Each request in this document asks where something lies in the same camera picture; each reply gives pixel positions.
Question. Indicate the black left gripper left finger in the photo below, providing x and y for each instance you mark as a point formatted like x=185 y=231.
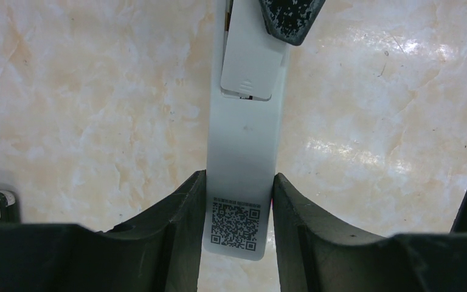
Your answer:
x=157 y=250

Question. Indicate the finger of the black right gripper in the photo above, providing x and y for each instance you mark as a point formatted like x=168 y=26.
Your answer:
x=290 y=20

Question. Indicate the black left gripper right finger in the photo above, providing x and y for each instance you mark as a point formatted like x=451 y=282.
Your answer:
x=317 y=251

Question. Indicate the white remote battery cover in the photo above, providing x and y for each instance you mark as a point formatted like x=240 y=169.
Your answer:
x=252 y=57

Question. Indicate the white remote control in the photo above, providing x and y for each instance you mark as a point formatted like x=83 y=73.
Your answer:
x=242 y=152

